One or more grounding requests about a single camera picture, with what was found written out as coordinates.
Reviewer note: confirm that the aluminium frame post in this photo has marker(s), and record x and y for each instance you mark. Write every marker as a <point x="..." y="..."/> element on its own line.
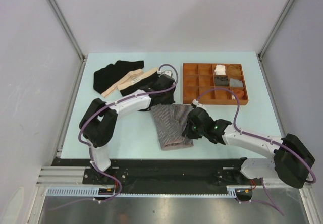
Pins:
<point x="54" y="5"/>
<point x="278" y="23"/>

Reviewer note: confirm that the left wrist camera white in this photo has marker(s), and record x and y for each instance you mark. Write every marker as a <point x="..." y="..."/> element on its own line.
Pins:
<point x="165" y="72"/>

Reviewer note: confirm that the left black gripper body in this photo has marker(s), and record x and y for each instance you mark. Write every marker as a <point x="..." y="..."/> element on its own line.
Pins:
<point x="167" y="97"/>

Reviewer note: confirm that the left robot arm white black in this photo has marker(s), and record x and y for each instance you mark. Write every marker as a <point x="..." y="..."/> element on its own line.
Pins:
<point x="98" y="123"/>

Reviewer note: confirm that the light grey rolled cloth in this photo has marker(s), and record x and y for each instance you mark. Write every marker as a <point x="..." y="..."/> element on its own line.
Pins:
<point x="235" y="83"/>

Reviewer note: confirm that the black underwear beige waistband back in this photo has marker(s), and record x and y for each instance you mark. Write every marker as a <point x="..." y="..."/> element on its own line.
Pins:
<point x="107" y="79"/>

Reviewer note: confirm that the aluminium front rail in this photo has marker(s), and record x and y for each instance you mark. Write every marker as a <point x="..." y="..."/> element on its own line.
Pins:
<point x="63" y="176"/>

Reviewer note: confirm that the black underwear beige waistband front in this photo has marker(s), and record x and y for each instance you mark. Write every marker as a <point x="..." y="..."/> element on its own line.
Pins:
<point x="140" y="86"/>

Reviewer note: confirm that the right aluminium frame post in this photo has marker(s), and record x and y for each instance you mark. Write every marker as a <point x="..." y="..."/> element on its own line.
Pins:
<point x="278" y="23"/>

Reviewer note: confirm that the dark grey rolled cloth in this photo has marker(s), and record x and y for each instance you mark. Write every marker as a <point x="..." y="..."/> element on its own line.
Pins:
<point x="221" y="81"/>

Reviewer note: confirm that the orange rolled cloth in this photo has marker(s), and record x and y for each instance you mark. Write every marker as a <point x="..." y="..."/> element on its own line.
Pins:
<point x="240" y="93"/>

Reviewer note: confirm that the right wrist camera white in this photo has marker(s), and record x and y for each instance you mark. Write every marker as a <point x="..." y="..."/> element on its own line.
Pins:
<point x="196" y="103"/>

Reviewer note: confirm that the wooden compartment tray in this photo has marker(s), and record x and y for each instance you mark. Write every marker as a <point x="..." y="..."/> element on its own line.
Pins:
<point x="198" y="83"/>

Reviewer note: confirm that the left aluminium frame post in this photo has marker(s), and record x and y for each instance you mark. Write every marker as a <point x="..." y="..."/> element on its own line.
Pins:
<point x="54" y="5"/>

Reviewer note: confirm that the grey striped boxer underwear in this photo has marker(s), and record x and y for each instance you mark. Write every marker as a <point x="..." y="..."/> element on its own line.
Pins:
<point x="170" y="122"/>

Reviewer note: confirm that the black underwear beige waistband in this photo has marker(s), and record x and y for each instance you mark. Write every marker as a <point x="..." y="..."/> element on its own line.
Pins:
<point x="107" y="79"/>
<point x="140" y="86"/>

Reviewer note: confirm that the white slotted cable duct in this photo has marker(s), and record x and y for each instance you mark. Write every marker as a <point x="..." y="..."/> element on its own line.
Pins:
<point x="98" y="192"/>

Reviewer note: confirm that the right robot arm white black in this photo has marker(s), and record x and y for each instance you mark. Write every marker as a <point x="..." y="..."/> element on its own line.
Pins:
<point x="285" y="158"/>

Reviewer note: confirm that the white rolled cloth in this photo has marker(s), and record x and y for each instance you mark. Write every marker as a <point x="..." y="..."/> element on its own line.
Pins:
<point x="220" y="69"/>

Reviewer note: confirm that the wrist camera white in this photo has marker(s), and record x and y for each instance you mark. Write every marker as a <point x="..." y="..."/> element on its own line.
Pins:
<point x="165" y="72"/>
<point x="196" y="103"/>

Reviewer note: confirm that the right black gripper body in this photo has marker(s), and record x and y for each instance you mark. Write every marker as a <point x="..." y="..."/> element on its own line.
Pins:
<point x="192" y="131"/>

